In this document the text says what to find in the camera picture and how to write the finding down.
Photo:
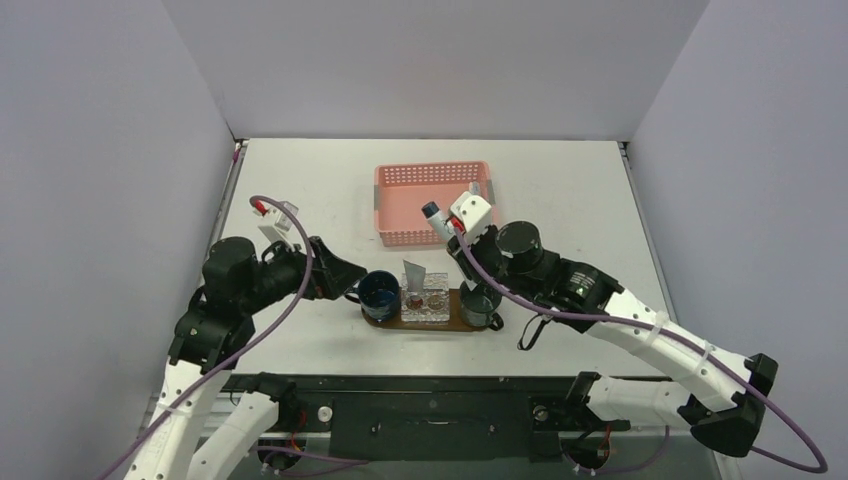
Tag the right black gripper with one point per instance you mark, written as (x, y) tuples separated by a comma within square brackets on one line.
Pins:
[(482, 263)]

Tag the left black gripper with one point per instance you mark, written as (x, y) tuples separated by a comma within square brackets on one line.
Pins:
[(331, 275)]

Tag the dark blue mug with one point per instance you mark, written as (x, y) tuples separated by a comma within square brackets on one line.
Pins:
[(378, 295)]

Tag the dark green mug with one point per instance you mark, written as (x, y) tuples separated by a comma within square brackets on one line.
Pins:
[(479, 307)]

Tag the red cap toothpaste tube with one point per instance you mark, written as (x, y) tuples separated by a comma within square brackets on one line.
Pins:
[(415, 275)]

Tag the brown oval wooden tray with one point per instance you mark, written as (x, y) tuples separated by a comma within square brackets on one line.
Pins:
[(455, 323)]

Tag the dark cap toothpaste tube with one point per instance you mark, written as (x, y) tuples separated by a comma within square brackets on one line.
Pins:
[(439, 221)]

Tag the pink perforated plastic basket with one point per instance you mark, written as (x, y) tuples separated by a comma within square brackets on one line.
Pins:
[(406, 188)]

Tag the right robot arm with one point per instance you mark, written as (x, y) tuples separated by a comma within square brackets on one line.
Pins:
[(719, 396)]

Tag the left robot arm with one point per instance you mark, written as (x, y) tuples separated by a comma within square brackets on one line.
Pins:
[(218, 322)]

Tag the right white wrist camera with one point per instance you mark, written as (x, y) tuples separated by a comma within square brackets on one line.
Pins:
[(475, 214)]

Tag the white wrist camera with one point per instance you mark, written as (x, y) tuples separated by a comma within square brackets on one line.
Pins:
[(475, 214), (274, 224)]

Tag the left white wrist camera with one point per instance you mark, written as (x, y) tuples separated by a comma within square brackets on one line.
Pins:
[(274, 224)]

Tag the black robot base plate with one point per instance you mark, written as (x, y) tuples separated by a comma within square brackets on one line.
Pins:
[(420, 418)]

